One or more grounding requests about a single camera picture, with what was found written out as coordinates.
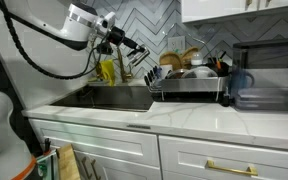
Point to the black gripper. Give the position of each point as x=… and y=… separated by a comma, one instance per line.
x=119, y=36

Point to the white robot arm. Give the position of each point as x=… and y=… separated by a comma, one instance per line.
x=74, y=26

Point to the steel dish rack black pegs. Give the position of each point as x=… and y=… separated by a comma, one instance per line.
x=190, y=85

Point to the yellow rubber glove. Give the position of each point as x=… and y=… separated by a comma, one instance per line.
x=108, y=71

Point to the white mug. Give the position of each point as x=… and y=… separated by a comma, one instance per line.
x=166, y=70

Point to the round wooden cutting board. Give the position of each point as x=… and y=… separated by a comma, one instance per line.
x=171, y=60

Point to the stainless steel sink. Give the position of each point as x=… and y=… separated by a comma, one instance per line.
x=107, y=98

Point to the clear baby bottle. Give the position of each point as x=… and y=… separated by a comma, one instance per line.
x=196, y=58

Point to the clear plastic bowl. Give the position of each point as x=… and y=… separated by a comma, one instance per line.
x=200, y=71

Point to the black utensil holder with utensils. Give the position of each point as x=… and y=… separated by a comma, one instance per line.
x=219, y=66

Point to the white lower cabinet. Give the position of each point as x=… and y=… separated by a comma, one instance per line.
x=117, y=146

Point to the white cabinet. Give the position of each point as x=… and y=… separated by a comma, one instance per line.
x=224, y=8
x=117, y=146

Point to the white upper cabinet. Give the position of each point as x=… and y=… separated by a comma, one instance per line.
x=224, y=8

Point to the dark translucent appliance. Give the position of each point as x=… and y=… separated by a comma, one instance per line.
x=267, y=76

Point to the white wall outlet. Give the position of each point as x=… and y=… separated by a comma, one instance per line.
x=176, y=44

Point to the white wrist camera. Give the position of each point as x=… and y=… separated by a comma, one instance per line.
x=109, y=20

